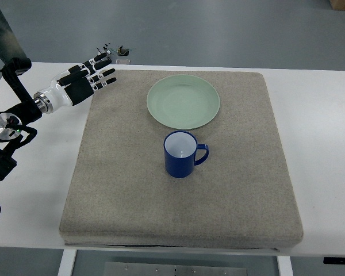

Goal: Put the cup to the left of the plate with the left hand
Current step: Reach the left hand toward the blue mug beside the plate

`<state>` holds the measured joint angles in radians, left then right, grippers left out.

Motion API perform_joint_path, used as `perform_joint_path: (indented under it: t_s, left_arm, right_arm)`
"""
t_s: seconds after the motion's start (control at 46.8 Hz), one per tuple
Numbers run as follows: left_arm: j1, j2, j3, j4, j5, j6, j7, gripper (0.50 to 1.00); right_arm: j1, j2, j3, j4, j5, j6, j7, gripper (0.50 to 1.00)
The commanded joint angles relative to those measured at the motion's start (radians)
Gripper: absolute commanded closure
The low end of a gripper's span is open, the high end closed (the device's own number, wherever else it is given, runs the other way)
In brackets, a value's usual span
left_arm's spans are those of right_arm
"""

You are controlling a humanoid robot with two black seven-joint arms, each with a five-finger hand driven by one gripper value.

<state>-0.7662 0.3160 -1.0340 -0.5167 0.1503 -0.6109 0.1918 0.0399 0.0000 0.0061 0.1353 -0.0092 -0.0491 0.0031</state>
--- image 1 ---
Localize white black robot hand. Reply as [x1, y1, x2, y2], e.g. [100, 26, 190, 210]
[33, 52, 116, 114]

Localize blue enamel mug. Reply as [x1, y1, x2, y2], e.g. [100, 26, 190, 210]
[163, 131, 209, 178]

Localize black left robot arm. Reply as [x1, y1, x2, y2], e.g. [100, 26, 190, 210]
[0, 57, 48, 182]

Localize light green plate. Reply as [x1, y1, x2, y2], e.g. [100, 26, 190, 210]
[147, 74, 220, 130]

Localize clear plastic piece on floor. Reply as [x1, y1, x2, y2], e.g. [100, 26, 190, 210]
[116, 59, 131, 65]

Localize small dark debris on floor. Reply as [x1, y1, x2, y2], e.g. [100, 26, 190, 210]
[117, 46, 130, 56]

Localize dark green pole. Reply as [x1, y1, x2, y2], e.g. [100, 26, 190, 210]
[0, 10, 27, 64]

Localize white table leg left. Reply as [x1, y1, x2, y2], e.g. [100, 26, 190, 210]
[57, 249, 77, 276]

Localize white table leg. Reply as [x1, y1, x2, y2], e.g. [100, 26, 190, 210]
[277, 256, 294, 276]
[57, 249, 77, 276]

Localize beige fabric mat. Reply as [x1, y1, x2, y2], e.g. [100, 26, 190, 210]
[59, 70, 303, 249]

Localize white table leg right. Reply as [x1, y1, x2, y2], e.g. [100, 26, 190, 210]
[277, 256, 294, 276]

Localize cardboard box corner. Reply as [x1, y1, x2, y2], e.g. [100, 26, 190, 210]
[329, 0, 345, 11]

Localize black table control panel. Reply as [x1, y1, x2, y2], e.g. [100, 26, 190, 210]
[323, 257, 345, 265]

